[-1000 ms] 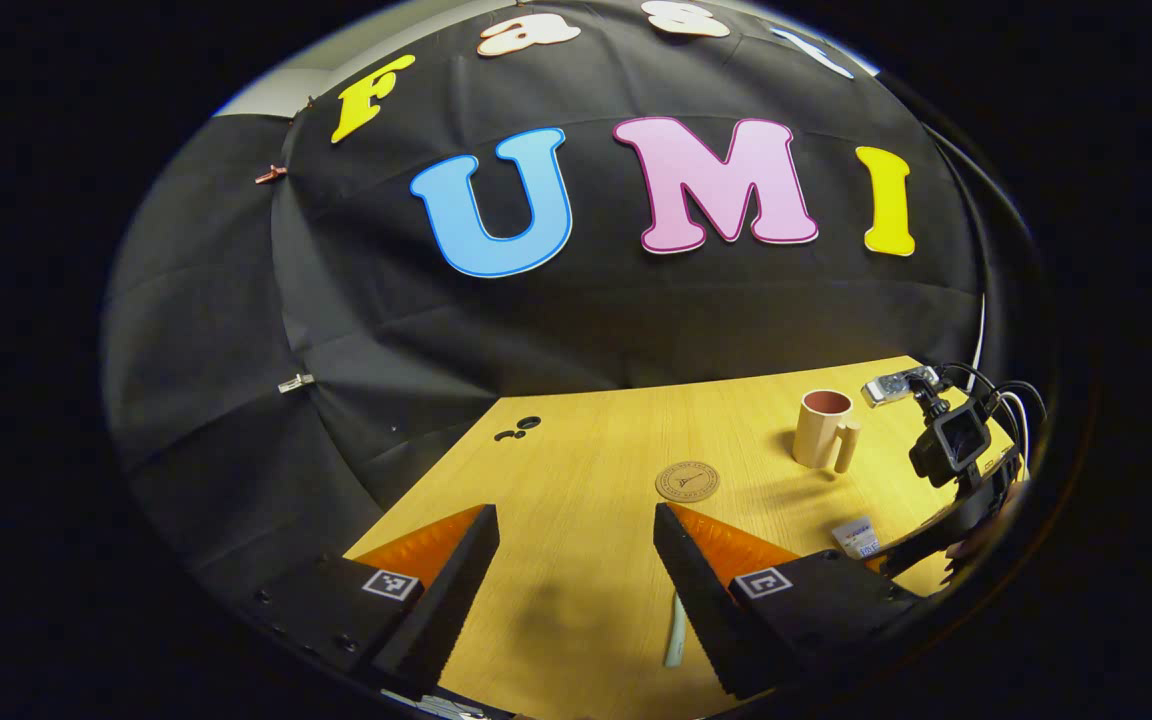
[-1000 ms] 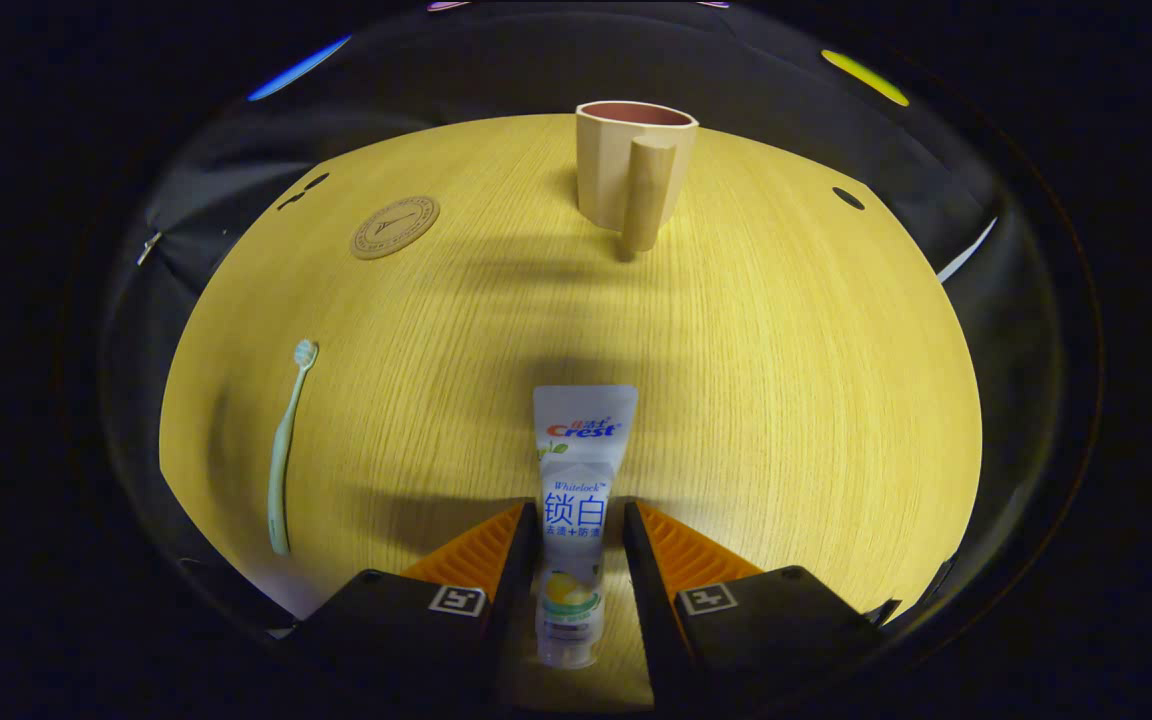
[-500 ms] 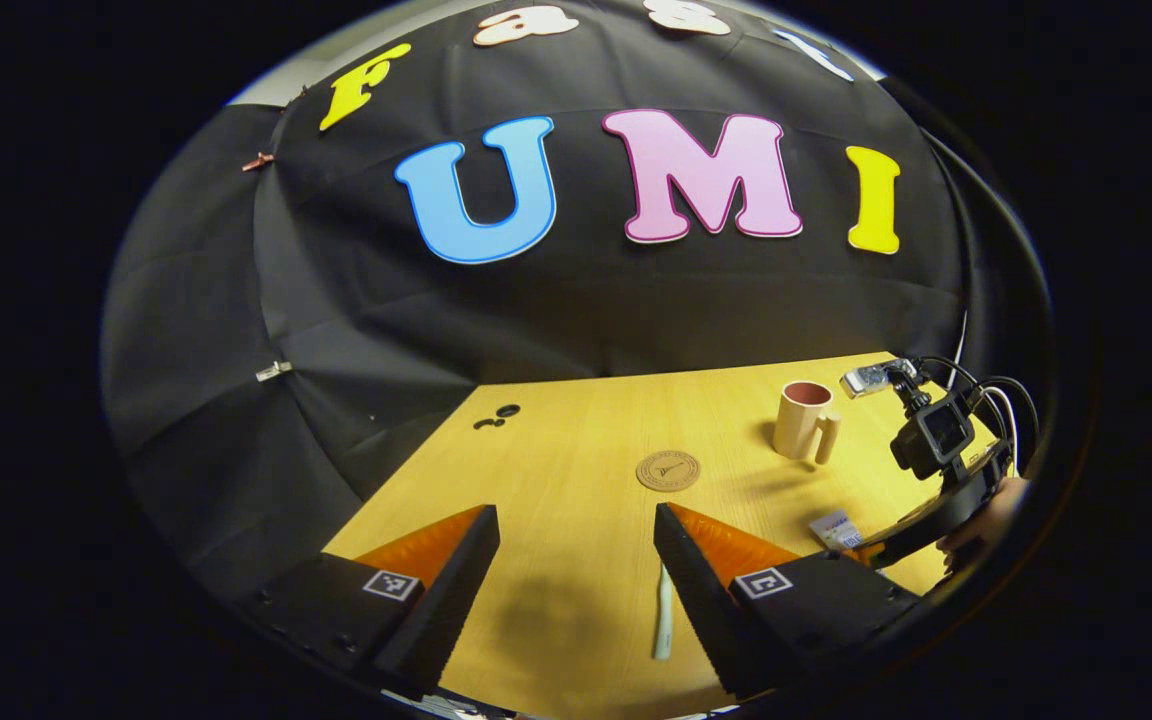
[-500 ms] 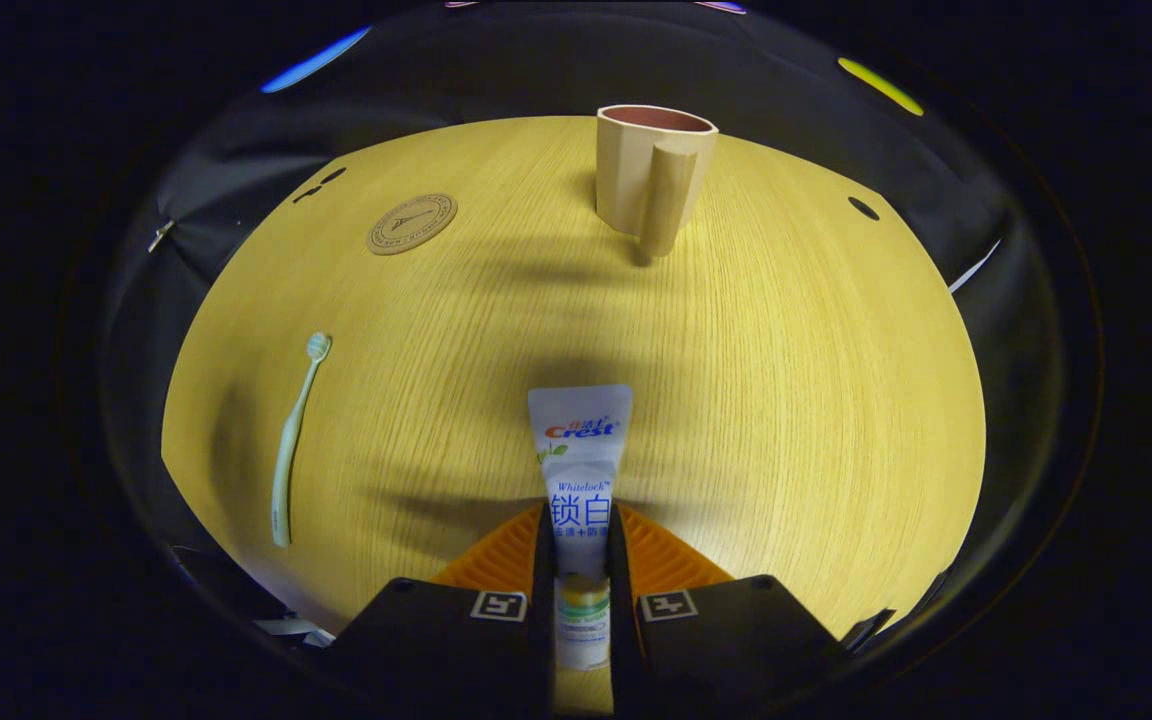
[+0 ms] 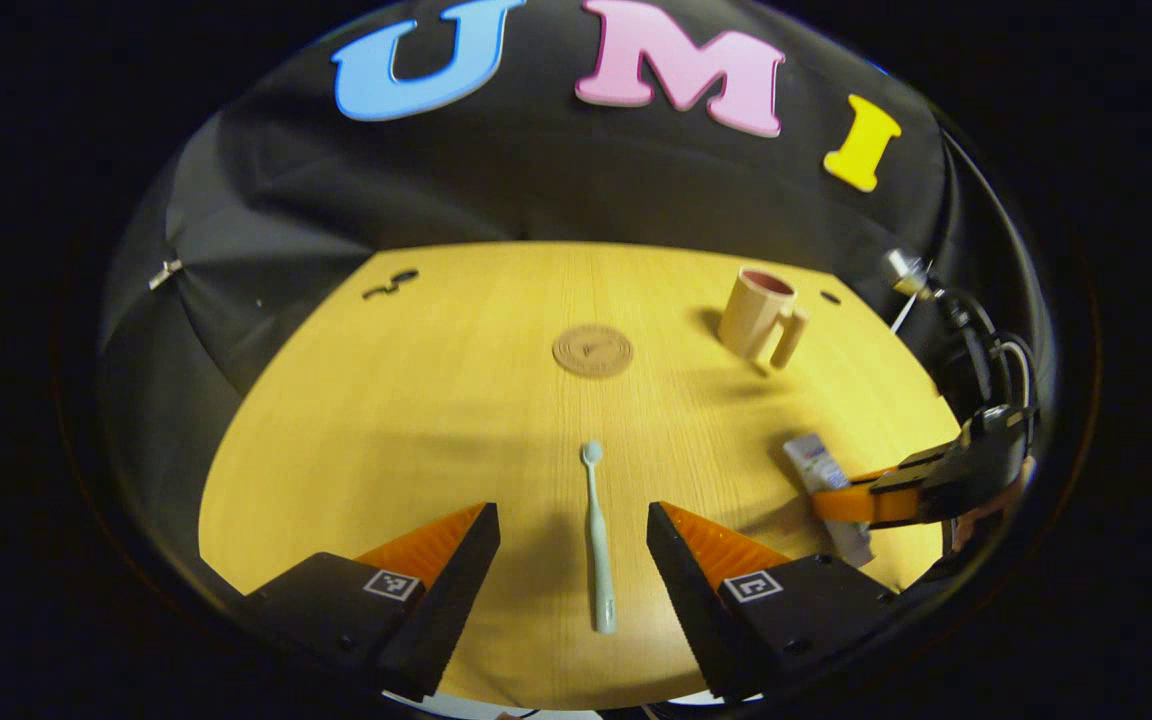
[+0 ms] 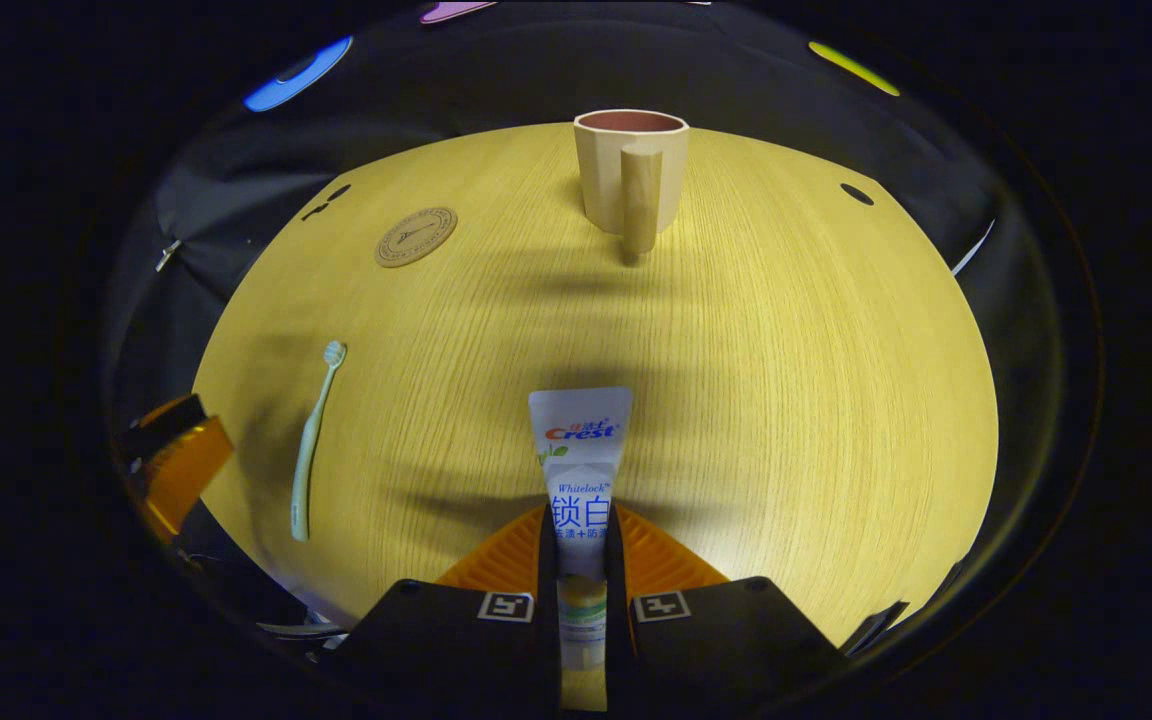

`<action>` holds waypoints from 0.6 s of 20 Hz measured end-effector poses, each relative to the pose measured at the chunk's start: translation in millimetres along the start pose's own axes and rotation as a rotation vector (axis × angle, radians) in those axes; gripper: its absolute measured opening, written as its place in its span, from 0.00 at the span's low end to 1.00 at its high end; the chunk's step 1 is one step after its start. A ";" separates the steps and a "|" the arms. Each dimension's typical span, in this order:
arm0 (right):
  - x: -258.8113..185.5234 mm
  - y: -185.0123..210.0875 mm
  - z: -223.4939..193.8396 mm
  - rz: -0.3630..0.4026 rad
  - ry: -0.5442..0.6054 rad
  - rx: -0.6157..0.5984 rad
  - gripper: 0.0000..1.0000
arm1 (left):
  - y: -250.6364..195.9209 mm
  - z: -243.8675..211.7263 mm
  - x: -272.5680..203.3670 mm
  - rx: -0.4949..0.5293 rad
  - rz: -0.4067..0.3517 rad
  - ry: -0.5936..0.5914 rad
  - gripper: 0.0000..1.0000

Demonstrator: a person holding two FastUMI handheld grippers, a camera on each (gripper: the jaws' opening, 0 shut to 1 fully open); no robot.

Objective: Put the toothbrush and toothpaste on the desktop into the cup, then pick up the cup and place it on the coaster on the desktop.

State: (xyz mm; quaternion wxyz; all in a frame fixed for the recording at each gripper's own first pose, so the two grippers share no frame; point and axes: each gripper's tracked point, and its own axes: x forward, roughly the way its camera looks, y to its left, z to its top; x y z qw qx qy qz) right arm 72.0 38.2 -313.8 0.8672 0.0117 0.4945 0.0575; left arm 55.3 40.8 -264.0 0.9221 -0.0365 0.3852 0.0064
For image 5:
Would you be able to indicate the beige cup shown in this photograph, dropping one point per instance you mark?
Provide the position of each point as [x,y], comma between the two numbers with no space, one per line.
[751,315]

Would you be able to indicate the pale green toothbrush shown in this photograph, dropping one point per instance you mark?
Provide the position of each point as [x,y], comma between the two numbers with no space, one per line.
[598,540]

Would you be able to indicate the metal binder clip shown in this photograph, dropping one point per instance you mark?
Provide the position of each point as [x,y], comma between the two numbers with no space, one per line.
[166,273]

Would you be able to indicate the wooden desktop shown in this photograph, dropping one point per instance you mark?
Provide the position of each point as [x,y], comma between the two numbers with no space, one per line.
[416,420]

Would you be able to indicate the round brown coaster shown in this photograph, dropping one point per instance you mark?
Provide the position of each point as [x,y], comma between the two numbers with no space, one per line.
[593,351]

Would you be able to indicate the silver metal clamp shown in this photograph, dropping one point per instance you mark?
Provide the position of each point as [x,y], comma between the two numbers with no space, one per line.
[904,270]

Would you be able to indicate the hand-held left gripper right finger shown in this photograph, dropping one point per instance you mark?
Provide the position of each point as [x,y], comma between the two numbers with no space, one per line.
[686,590]

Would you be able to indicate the black backdrop cloth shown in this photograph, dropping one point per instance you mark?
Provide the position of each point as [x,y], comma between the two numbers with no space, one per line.
[536,180]

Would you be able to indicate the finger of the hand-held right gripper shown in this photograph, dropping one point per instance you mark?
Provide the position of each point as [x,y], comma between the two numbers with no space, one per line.
[911,465]
[866,505]

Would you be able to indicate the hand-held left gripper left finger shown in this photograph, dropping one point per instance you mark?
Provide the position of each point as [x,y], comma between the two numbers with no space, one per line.
[456,590]

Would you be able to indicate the white toothpaste tube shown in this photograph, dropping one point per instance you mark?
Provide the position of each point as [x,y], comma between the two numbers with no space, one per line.
[808,460]

